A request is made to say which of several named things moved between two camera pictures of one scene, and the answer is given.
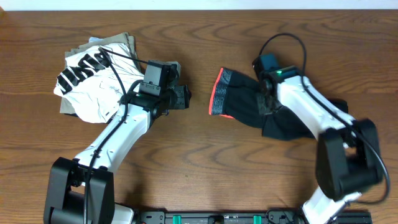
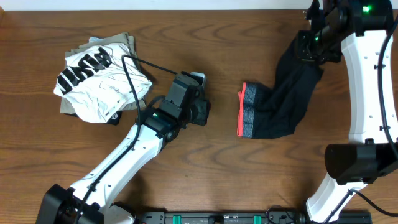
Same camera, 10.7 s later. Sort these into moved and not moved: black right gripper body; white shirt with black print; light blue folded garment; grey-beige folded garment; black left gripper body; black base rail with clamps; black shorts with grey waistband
Moved: black shorts with grey waistband; black right gripper body; black left gripper body
Not moved: black base rail with clamps; white shirt with black print; grey-beige folded garment; light blue folded garment
